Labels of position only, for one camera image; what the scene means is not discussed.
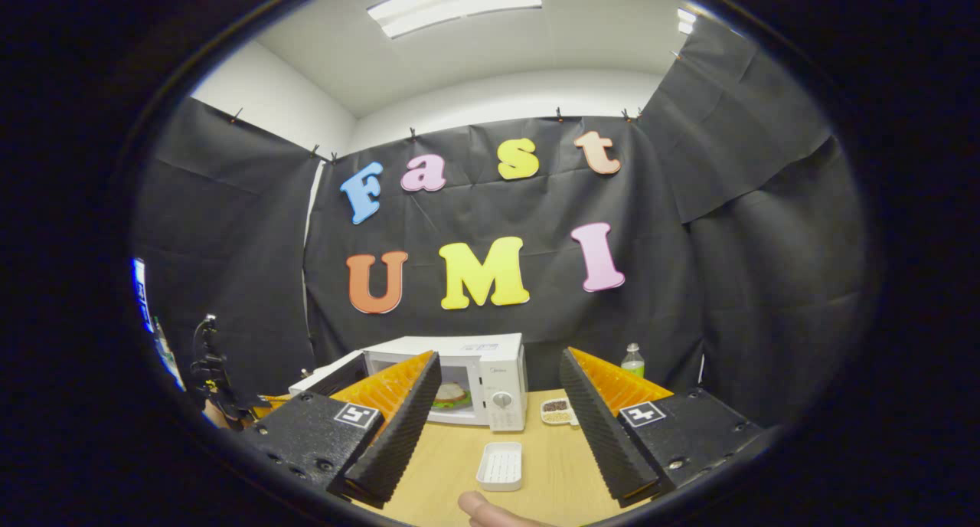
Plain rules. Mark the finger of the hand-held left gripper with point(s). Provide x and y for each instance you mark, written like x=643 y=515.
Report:
x=269 y=400

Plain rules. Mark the white divided condiment dish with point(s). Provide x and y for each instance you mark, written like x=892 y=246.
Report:
x=555 y=412

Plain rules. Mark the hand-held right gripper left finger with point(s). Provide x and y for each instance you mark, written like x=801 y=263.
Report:
x=402 y=427

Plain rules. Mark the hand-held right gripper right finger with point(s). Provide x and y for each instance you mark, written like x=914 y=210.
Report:
x=601 y=435

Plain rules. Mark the sandwich with lettuce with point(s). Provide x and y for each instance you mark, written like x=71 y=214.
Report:
x=452 y=394

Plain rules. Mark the long ceiling light panel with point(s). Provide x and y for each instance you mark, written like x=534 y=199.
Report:
x=453 y=4

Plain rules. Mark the white rectangular ribbed dish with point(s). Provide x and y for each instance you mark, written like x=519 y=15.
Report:
x=499 y=466

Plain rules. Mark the green drink bottle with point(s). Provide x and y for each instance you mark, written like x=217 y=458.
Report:
x=633 y=364

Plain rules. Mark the white microwave oven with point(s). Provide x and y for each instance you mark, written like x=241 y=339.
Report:
x=490 y=358

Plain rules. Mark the small ceiling light panel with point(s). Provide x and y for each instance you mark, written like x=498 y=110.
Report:
x=686 y=20

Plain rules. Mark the black backdrop cloth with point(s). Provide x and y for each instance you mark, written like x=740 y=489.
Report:
x=766 y=282

